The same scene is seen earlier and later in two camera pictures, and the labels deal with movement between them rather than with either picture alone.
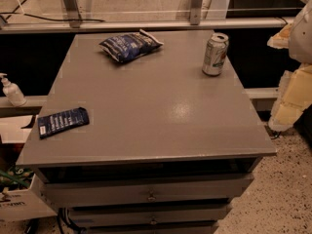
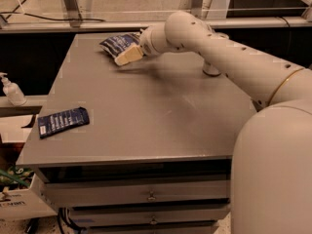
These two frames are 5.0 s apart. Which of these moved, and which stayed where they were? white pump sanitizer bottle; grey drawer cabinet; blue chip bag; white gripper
Moved: white gripper
Stayed: white pump sanitizer bottle; grey drawer cabinet; blue chip bag
